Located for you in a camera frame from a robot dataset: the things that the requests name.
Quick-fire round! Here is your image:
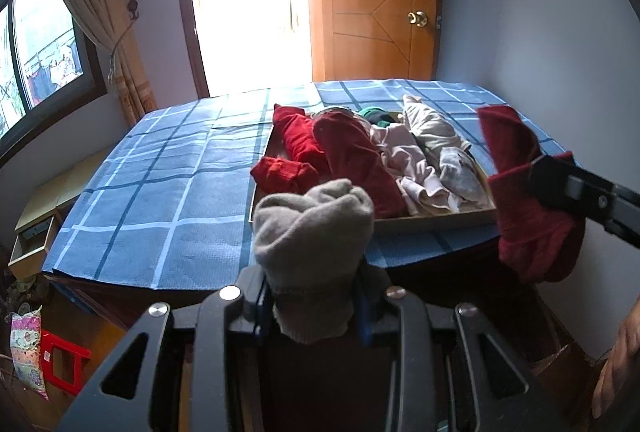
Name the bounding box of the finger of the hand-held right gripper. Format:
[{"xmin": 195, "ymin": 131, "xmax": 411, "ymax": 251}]
[{"xmin": 529, "ymin": 156, "xmax": 640, "ymax": 249}]

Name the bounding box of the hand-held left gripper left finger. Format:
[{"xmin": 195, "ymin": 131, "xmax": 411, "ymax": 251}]
[{"xmin": 57, "ymin": 262, "xmax": 273, "ymax": 432}]

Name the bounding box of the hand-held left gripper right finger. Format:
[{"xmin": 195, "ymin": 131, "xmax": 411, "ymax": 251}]
[{"xmin": 352, "ymin": 262, "xmax": 561, "ymax": 432}]

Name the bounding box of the grey-white sock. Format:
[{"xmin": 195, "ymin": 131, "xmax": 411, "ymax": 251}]
[{"xmin": 251, "ymin": 178, "xmax": 377, "ymax": 346}]

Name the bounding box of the shallow wooden tray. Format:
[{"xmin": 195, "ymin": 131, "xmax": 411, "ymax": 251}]
[{"xmin": 247, "ymin": 108, "xmax": 499, "ymax": 233}]

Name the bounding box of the light grey underwear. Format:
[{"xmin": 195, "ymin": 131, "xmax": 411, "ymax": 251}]
[{"xmin": 439, "ymin": 147, "xmax": 493, "ymax": 213}]

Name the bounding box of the white cloth pile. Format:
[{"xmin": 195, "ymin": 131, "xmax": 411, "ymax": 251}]
[{"xmin": 370, "ymin": 122, "xmax": 483, "ymax": 217}]

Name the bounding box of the dark red underwear grey waistband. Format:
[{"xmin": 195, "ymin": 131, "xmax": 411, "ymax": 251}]
[{"xmin": 311, "ymin": 109, "xmax": 408, "ymax": 219}]

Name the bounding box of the green and black underwear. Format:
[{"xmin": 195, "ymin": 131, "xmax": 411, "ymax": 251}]
[{"xmin": 356, "ymin": 106, "xmax": 397, "ymax": 129}]

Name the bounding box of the person's right forearm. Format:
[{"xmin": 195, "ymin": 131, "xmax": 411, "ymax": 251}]
[{"xmin": 590, "ymin": 312, "xmax": 640, "ymax": 420}]

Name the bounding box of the blue checked tablecloth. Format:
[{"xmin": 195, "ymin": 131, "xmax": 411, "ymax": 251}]
[{"xmin": 41, "ymin": 78, "xmax": 566, "ymax": 291}]

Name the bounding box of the red plastic stool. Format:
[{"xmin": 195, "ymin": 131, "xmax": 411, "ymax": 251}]
[{"xmin": 37, "ymin": 329, "xmax": 94, "ymax": 396}]

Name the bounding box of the floral pillow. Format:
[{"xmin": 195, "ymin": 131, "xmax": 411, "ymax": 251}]
[{"xmin": 10, "ymin": 307, "xmax": 51, "ymax": 401}]

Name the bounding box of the small light wooden cabinet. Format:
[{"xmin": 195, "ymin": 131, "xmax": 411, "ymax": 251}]
[{"xmin": 7, "ymin": 147, "xmax": 109, "ymax": 283}]

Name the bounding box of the window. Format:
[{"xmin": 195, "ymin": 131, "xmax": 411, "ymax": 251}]
[{"xmin": 0, "ymin": 0, "xmax": 109, "ymax": 163}]

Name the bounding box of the tan curtain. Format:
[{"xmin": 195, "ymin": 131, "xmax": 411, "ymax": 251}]
[{"xmin": 45, "ymin": 0, "xmax": 159, "ymax": 129}]

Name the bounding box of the brown doorway frame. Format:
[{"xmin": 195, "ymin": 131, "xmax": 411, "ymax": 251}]
[{"xmin": 175, "ymin": 0, "xmax": 212, "ymax": 98}]

